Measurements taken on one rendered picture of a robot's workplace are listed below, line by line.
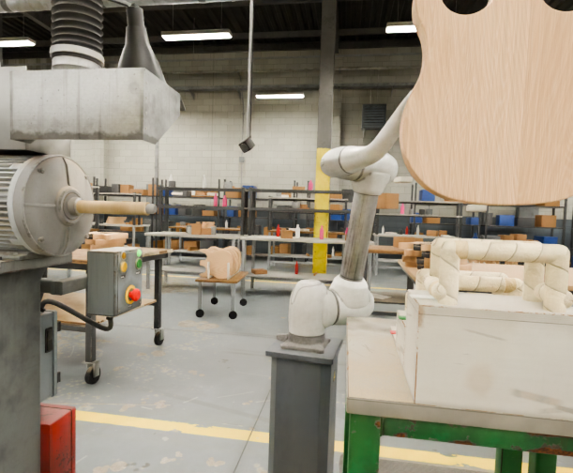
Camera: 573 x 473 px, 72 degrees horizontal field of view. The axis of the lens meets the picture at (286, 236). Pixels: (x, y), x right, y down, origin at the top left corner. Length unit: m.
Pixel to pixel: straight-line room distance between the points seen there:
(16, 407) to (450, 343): 1.10
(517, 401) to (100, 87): 0.95
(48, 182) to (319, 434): 1.30
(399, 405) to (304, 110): 11.84
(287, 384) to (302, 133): 10.90
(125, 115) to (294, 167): 11.29
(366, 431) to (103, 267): 0.88
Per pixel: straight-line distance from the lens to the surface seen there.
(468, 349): 0.74
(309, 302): 1.61
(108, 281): 1.31
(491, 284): 0.91
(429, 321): 0.72
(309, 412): 1.70
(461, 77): 0.79
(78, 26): 1.04
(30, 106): 1.01
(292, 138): 12.24
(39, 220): 1.06
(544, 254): 0.76
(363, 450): 0.81
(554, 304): 0.78
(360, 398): 0.76
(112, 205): 1.04
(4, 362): 1.27
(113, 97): 0.90
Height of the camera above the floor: 1.24
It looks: 3 degrees down
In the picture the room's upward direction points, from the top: 2 degrees clockwise
